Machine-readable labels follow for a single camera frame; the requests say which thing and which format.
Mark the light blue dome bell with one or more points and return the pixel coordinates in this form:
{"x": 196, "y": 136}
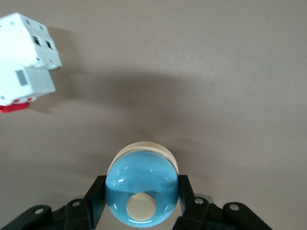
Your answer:
{"x": 141, "y": 177}

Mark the white circuit breaker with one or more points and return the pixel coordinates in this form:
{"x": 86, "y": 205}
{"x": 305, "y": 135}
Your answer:
{"x": 19, "y": 52}

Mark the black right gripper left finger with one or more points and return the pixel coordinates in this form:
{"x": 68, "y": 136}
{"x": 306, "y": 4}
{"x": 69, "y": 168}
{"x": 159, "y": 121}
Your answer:
{"x": 96, "y": 196}

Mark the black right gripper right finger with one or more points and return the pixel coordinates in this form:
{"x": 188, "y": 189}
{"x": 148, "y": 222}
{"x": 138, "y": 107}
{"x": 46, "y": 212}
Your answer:
{"x": 187, "y": 196}

